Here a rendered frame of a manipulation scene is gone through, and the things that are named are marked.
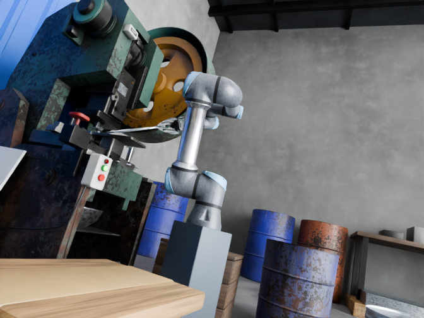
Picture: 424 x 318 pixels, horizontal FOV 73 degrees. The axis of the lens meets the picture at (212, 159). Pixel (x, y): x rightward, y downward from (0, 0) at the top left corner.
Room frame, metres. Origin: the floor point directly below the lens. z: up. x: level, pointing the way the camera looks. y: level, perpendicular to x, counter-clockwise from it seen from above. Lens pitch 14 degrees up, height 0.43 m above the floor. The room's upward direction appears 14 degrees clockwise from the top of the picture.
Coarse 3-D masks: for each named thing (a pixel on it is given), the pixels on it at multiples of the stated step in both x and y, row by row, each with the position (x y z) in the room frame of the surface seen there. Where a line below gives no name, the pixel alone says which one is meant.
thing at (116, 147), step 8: (104, 136) 1.41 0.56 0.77; (112, 136) 1.37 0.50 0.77; (120, 136) 1.35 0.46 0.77; (128, 136) 1.33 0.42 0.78; (104, 144) 1.41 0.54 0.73; (112, 144) 1.40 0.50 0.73; (120, 144) 1.45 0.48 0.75; (128, 144) 1.46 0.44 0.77; (136, 144) 1.42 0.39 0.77; (112, 152) 1.41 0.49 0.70; (120, 152) 1.46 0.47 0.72
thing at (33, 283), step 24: (0, 264) 0.42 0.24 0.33; (24, 264) 0.45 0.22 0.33; (48, 264) 0.48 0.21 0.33; (72, 264) 0.52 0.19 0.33; (96, 264) 0.57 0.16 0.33; (120, 264) 0.63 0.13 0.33; (0, 288) 0.33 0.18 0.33; (24, 288) 0.34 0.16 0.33; (48, 288) 0.36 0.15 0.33; (72, 288) 0.39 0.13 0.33; (96, 288) 0.41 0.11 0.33; (120, 288) 0.45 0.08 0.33; (144, 288) 0.48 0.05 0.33; (168, 288) 0.52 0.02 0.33; (192, 288) 0.57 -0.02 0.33; (0, 312) 0.29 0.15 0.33; (24, 312) 0.29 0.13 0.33; (48, 312) 0.30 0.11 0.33; (72, 312) 0.31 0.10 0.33; (96, 312) 0.33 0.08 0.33; (120, 312) 0.35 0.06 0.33; (144, 312) 0.38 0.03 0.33; (168, 312) 0.44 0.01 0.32
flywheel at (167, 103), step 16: (160, 48) 1.86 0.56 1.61; (176, 48) 1.80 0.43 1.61; (192, 48) 1.72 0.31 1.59; (176, 64) 1.80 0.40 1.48; (192, 64) 1.72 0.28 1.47; (160, 80) 1.79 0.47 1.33; (176, 80) 1.79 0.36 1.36; (160, 96) 1.82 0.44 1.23; (176, 96) 1.77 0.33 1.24; (128, 112) 1.90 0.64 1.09; (144, 112) 1.85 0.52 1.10; (160, 112) 1.80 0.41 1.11; (176, 112) 1.72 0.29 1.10
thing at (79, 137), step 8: (64, 128) 1.09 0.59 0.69; (72, 128) 1.08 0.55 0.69; (80, 128) 1.10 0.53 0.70; (64, 136) 1.09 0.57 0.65; (72, 136) 1.08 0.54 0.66; (80, 136) 1.11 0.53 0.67; (88, 136) 1.15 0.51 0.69; (72, 144) 1.12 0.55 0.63; (80, 144) 1.13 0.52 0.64; (80, 152) 1.16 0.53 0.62; (72, 160) 1.17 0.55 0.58; (80, 160) 1.16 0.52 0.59; (72, 168) 1.16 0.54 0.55
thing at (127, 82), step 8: (128, 80) 1.49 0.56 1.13; (120, 88) 1.45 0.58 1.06; (128, 88) 1.51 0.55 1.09; (96, 96) 1.44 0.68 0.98; (104, 96) 1.42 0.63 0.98; (112, 96) 1.41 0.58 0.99; (120, 96) 1.47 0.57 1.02; (128, 96) 1.53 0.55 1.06; (88, 104) 1.45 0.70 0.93; (96, 104) 1.43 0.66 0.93; (104, 104) 1.41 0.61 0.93; (112, 104) 1.42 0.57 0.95; (120, 104) 1.45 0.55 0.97; (104, 112) 1.41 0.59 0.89; (112, 112) 1.42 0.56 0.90; (120, 112) 1.47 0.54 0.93; (120, 120) 1.49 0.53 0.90
